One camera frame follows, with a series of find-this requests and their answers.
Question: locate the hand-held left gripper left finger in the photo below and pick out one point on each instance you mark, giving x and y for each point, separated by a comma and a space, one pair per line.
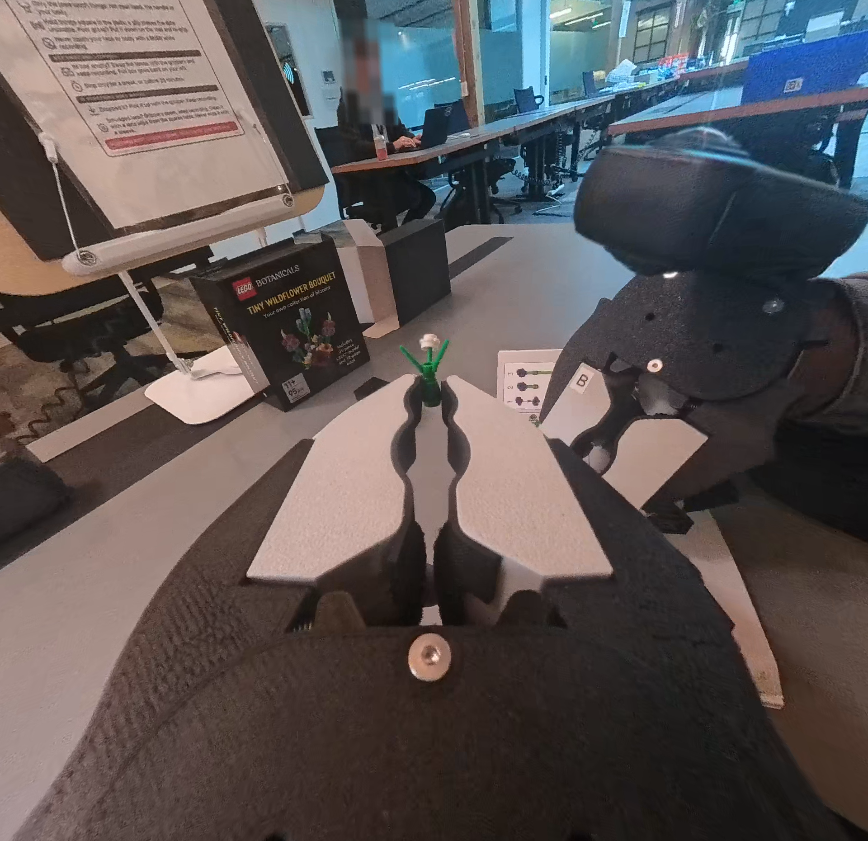
339, 502

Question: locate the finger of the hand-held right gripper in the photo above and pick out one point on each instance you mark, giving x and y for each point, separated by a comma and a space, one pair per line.
654, 461
576, 407

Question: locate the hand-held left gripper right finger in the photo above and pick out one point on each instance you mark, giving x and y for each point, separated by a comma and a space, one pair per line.
522, 508

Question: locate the green lego flower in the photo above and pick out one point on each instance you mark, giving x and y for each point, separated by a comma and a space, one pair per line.
430, 380

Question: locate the lego instruction booklet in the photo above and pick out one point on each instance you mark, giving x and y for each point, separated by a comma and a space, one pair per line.
522, 380

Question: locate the black lego set box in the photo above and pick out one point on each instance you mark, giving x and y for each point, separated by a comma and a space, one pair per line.
291, 312

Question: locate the person's right hand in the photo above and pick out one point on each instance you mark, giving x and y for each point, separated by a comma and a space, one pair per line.
831, 366

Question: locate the white paper sheet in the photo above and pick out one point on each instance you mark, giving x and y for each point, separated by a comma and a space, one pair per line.
732, 583

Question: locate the plain black box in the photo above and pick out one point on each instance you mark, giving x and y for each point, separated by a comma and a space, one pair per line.
417, 271

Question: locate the white cardboard sleeve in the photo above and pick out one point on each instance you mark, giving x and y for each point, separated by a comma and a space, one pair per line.
369, 278

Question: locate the long wooden desk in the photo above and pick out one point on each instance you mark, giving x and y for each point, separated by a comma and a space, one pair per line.
712, 112
488, 132

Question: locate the black office chair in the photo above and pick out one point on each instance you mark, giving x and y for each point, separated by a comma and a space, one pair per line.
478, 183
81, 325
527, 99

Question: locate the blue panel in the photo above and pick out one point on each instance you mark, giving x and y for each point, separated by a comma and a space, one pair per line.
800, 68

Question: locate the dark cloth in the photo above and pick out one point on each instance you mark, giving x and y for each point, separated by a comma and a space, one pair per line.
27, 502

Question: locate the dark laptop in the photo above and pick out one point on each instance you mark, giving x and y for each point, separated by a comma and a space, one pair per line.
435, 125

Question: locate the pink bottle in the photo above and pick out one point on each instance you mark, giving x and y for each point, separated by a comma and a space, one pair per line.
381, 146

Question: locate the black backing board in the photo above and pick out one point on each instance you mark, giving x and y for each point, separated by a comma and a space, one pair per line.
278, 95

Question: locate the laminated instruction sheet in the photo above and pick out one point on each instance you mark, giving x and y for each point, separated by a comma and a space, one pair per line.
135, 74

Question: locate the wooden post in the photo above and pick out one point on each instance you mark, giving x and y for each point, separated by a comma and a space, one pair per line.
468, 41

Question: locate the black wall sign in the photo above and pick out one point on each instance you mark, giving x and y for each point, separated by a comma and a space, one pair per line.
291, 68

